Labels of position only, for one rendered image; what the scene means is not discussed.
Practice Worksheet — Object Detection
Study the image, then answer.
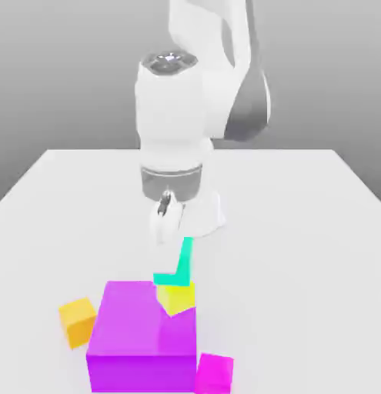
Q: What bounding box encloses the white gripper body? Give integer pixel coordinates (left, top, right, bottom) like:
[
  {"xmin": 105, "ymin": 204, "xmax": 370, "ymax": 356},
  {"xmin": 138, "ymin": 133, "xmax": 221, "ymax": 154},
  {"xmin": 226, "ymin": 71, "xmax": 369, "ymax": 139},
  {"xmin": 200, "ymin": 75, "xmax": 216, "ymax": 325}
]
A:
[{"xmin": 149, "ymin": 201, "xmax": 185, "ymax": 247}]

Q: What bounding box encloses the small teal cube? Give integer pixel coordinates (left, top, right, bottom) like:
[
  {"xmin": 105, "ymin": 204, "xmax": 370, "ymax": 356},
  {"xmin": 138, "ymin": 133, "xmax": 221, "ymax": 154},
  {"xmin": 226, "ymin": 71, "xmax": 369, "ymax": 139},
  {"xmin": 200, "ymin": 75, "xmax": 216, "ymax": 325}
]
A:
[{"xmin": 152, "ymin": 236, "xmax": 195, "ymax": 287}]

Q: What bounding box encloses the small yellow cube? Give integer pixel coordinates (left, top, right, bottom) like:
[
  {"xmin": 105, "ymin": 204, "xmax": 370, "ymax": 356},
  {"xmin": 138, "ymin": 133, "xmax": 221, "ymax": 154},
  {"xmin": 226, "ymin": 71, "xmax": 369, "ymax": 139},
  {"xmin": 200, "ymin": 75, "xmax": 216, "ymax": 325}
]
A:
[{"xmin": 155, "ymin": 281, "xmax": 197, "ymax": 318}]

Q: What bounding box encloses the small orange cube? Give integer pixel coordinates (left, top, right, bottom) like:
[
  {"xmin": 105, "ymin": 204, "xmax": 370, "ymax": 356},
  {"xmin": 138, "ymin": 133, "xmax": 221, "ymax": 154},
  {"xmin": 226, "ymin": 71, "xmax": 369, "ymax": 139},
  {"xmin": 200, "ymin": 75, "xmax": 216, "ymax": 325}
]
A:
[{"xmin": 58, "ymin": 297, "xmax": 98, "ymax": 351}]

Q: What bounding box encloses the small magenta cube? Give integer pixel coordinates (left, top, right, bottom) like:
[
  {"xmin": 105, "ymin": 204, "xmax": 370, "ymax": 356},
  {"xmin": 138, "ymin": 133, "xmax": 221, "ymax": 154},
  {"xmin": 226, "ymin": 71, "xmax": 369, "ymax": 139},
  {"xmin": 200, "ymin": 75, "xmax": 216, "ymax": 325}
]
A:
[{"xmin": 194, "ymin": 352, "xmax": 235, "ymax": 394}]

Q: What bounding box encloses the large purple box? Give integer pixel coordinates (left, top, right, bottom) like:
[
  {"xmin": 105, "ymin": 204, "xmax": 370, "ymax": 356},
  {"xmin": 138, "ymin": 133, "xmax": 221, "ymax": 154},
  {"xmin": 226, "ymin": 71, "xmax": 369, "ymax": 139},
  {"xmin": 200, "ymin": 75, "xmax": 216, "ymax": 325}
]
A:
[{"xmin": 85, "ymin": 279, "xmax": 198, "ymax": 394}]

